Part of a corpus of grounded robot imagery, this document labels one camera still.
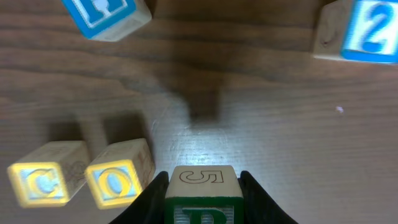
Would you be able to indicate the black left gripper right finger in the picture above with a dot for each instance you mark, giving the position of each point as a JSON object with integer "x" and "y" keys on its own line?
{"x": 259, "y": 207}

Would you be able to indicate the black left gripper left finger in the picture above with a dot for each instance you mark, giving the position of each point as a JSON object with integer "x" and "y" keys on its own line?
{"x": 149, "y": 206}

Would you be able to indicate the yellow O block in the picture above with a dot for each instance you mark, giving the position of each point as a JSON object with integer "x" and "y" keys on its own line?
{"x": 120, "y": 173}

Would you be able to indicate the green R block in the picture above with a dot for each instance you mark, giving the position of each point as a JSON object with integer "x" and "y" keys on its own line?
{"x": 204, "y": 194}

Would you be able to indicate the yellow C block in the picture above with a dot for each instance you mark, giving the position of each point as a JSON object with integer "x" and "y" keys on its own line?
{"x": 50, "y": 175}

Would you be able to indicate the blue H block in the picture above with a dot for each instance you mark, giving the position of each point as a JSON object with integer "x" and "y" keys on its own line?
{"x": 108, "y": 20}

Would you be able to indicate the blue 2 block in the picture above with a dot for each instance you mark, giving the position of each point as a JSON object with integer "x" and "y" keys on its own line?
{"x": 358, "y": 30}

